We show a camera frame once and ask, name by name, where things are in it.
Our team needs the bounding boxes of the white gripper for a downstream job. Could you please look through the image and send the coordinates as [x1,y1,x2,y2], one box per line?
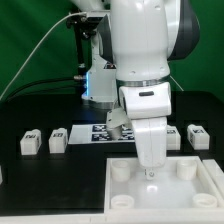
[119,82,171,180]

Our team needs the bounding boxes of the white square tabletop tray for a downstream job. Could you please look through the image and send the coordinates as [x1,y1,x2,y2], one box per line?
[104,156,224,224]

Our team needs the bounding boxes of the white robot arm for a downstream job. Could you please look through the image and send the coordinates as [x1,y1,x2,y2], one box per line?
[70,0,199,180]

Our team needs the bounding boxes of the white obstacle bar right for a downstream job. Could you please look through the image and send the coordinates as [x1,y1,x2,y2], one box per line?
[203,159,224,198]

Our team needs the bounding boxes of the white sheet with markers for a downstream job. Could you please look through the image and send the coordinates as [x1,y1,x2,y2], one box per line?
[68,124,134,145]

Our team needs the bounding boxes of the white block left edge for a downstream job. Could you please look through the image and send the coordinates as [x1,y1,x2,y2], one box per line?
[0,166,3,185]

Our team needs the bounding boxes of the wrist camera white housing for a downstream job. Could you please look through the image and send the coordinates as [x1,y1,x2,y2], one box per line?
[106,107,129,140]

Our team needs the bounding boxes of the black cables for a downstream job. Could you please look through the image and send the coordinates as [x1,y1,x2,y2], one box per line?
[3,75,88,103]

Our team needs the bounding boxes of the black camera on stand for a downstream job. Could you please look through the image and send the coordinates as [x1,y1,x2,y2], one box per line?
[65,9,113,68]

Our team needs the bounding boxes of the grey camera cable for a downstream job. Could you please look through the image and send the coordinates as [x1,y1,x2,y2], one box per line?
[0,12,88,101]

